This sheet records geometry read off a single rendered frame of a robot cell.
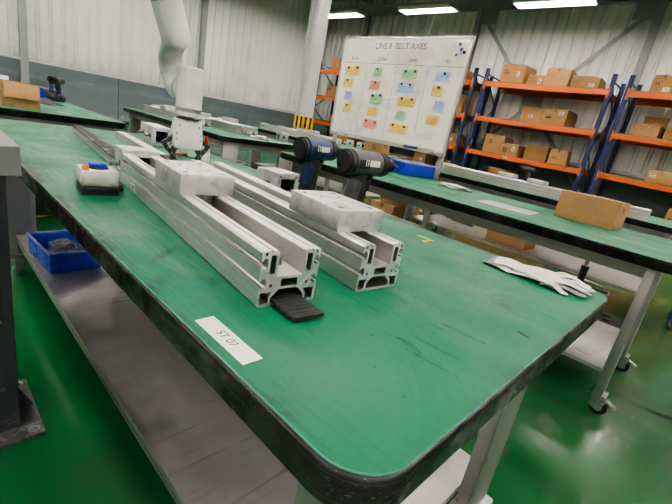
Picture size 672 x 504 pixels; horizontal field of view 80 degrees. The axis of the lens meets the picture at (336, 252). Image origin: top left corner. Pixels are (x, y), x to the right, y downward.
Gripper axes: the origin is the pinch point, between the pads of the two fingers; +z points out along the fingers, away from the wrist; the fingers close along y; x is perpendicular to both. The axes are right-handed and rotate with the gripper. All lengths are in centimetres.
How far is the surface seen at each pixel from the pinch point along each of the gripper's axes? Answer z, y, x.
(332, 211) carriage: -8, 5, 90
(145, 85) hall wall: -30, -275, -1121
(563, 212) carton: 2, -197, 52
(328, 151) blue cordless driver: -15, -21, 53
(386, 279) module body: 3, -3, 99
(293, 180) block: -3.2, -21.6, 36.4
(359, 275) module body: 1, 5, 99
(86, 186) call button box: 1.8, 34.9, 35.0
